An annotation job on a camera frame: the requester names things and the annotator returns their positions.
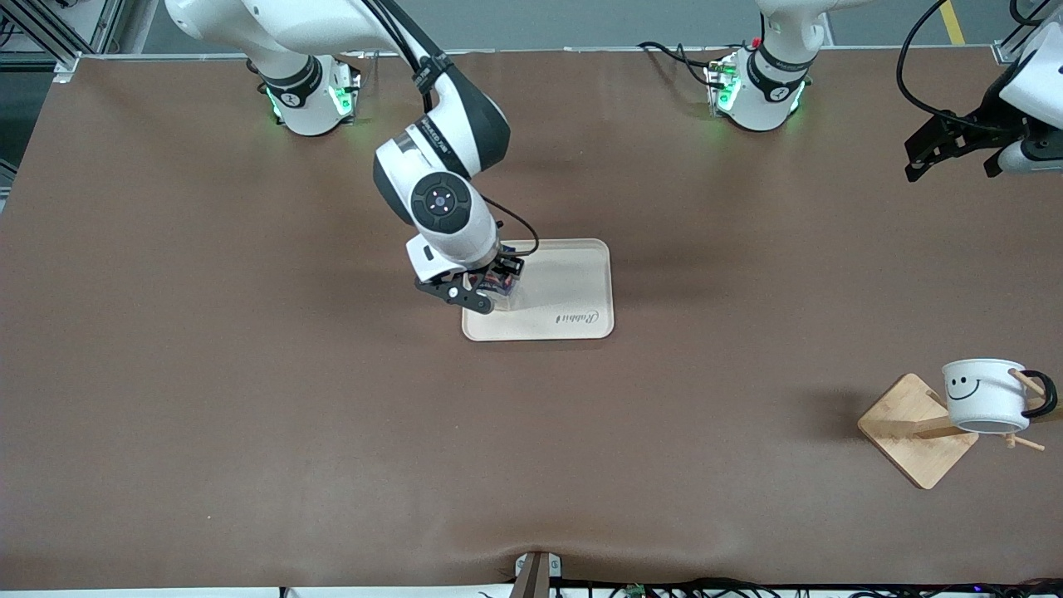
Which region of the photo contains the aluminium frame profile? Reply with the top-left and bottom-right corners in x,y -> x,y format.
0,0 -> 125,84

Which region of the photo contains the brown table cover mat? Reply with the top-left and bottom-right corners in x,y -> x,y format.
0,48 -> 1063,591

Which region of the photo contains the cream plastic tray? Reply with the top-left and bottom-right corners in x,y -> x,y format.
462,238 -> 615,342

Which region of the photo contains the black left base cable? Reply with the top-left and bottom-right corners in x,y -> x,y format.
638,42 -> 725,89

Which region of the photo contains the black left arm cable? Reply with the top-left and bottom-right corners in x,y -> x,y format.
896,0 -> 997,135

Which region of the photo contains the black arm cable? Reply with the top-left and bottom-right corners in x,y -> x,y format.
361,0 -> 541,258
896,0 -> 997,135

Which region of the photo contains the metal clamp bracket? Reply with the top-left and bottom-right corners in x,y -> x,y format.
513,551 -> 563,598

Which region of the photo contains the white smiley mug black handle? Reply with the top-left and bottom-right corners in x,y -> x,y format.
942,359 -> 1059,435

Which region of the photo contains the blue milk carton green cap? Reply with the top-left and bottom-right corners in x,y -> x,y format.
465,270 -> 522,313

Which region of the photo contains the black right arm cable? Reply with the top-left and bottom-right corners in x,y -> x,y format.
361,0 -> 541,258

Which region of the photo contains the wooden mug rack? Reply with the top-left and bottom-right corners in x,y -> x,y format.
857,370 -> 1063,491

